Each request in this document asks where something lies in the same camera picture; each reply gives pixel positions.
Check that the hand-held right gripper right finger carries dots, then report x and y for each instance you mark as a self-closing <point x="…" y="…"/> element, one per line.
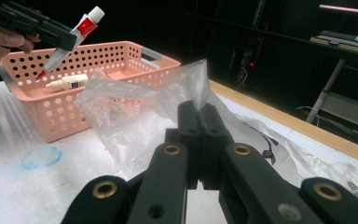
<point x="216" y="140"/>

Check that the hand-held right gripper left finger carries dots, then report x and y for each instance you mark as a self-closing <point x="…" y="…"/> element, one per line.
<point x="188" y="140"/>

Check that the white toothpaste tube red band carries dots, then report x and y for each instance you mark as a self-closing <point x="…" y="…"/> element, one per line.
<point x="87" y="26"/>

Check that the small white dropper bottle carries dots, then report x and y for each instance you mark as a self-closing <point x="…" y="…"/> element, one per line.
<point x="70" y="82"/>

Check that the clear plastic bag yellow smiley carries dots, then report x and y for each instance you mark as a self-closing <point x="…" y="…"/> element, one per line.
<point x="121" y="124"/>

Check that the pink perforated plastic basket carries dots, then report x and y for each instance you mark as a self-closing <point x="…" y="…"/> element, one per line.
<point x="59" y="118"/>

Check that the wooden table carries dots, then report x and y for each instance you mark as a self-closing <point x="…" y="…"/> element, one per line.
<point x="292" y="124"/>

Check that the light wooden desk top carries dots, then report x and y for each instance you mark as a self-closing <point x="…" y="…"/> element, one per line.
<point x="341" y="48"/>

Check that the white board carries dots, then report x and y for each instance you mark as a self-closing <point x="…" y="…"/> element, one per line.
<point x="6" y="186"/>

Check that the pink light bar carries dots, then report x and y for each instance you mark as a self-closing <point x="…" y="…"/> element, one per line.
<point x="348" y="9"/>

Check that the white metal desk frame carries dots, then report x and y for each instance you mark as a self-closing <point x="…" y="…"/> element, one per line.
<point x="338" y="105"/>

